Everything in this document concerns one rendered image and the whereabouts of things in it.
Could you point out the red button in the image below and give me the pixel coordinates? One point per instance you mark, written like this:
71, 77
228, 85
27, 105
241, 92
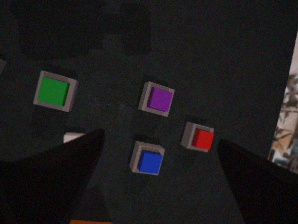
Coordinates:
197, 137

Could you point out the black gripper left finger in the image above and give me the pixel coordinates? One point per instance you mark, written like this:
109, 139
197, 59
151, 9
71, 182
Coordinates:
46, 188

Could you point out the purple button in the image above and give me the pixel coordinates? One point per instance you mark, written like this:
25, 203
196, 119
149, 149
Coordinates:
156, 99

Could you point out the blue button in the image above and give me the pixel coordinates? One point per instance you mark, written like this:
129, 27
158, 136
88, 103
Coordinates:
146, 158

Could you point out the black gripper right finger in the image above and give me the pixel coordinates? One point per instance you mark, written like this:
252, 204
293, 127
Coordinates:
265, 192

